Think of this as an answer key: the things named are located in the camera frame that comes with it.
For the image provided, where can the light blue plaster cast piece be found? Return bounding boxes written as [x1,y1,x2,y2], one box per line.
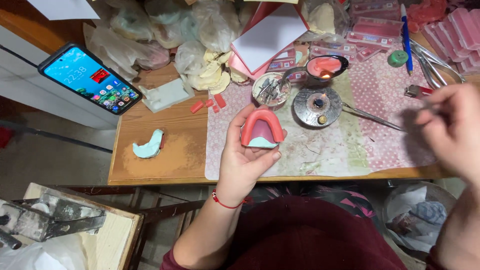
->
[132,128,166,159]

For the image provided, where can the red lighter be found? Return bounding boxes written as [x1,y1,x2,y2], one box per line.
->
[404,84,437,100]

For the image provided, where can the dental cast with pink wax rim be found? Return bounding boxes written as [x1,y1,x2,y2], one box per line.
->
[240,107,285,149]

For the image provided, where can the waste bin with plastic liner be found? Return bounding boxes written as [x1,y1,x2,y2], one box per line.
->
[382,181,458,260]

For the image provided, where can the round tin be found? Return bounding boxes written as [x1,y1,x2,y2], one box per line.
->
[251,72,292,110]

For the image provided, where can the cream wooden side table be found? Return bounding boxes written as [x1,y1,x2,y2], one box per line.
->
[22,182,145,270]

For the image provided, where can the dark wooden chair frame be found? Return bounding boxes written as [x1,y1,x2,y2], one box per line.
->
[56,185,208,270]

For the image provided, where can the black smartphone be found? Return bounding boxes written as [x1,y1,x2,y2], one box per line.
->
[37,42,143,116]

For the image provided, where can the maroon sweater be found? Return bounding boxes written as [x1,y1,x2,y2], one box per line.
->
[160,195,410,270]

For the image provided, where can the green cap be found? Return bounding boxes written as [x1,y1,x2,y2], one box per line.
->
[387,50,409,68]

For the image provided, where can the white paper sheet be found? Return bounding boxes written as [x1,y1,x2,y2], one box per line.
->
[26,0,101,21]

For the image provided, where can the metal dental pliers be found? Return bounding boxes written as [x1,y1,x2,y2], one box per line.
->
[409,37,468,90]

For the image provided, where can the blue pen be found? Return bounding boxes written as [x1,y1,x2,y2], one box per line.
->
[400,4,414,76]

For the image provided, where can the black pink patterned trousers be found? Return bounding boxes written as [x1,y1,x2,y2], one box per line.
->
[244,182,384,230]

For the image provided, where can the pink dotted cloth mat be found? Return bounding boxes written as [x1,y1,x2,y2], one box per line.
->
[204,48,440,181]

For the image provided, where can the bunch of metal burs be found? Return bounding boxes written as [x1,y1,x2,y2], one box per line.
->
[256,76,288,104]

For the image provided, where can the person's right hand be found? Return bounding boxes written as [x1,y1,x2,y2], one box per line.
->
[412,83,480,184]

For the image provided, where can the metal wax knife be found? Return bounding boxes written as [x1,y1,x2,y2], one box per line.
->
[342,102,409,133]

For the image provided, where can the person's left hand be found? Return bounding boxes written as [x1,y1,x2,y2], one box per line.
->
[215,104,289,200]

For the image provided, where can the row of pink translucent boxes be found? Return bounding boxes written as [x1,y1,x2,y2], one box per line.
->
[422,7,480,76]

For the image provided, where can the grey metal flask press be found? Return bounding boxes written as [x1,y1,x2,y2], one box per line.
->
[0,193,107,250]

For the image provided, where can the red string bracelet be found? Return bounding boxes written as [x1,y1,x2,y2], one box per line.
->
[211,189,248,209]

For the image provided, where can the white cabinet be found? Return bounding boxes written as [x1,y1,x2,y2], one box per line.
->
[0,24,121,130]

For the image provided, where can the red plastic bag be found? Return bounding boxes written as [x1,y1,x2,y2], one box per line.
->
[406,0,449,34]

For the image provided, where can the melted pink wax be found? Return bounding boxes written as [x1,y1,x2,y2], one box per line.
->
[307,57,343,78]

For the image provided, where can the plaster cast in clear bag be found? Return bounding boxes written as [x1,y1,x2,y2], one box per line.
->
[304,1,352,37]

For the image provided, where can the dark metal rod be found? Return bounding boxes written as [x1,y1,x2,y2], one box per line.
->
[0,119,114,154]

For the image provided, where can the pile of yellow plaster casts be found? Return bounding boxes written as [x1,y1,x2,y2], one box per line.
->
[186,49,250,95]

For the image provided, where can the white notepad with pink cover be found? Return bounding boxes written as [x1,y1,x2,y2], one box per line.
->
[229,2,310,76]

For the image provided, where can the white plaster block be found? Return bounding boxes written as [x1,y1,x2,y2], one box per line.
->
[138,76,196,114]

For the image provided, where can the metal alcohol burner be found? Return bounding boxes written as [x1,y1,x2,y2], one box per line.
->
[293,87,343,128]

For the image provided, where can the metal spoon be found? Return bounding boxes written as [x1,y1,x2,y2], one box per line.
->
[279,55,349,91]

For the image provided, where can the stack of pink tooth cards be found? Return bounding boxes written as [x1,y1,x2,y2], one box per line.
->
[265,0,406,82]

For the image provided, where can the heap of bagged plaster casts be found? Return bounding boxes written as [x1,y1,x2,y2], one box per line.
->
[82,0,260,82]

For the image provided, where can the clear plastic bag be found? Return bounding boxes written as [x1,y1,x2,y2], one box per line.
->
[0,233,89,270]

